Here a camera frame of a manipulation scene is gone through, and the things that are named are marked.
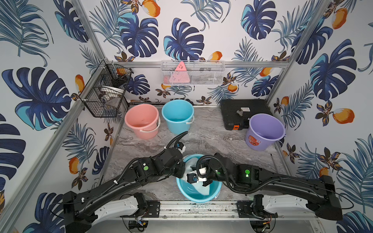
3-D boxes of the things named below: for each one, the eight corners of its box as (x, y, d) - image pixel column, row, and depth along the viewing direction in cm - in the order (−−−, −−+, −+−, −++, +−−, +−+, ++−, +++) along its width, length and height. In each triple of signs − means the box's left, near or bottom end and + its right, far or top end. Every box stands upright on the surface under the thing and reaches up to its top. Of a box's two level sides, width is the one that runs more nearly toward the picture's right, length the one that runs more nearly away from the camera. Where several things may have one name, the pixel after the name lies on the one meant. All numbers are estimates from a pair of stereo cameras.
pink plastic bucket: (129, 144, 101) (119, 129, 87) (136, 120, 114) (129, 104, 101) (159, 144, 101) (155, 129, 87) (163, 120, 114) (159, 104, 101)
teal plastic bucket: (163, 137, 105) (160, 121, 90) (166, 117, 117) (163, 99, 103) (193, 137, 105) (194, 121, 90) (193, 117, 117) (193, 99, 103)
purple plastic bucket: (245, 153, 97) (255, 139, 83) (238, 129, 109) (246, 113, 95) (275, 153, 97) (290, 139, 83) (265, 129, 110) (277, 113, 95)
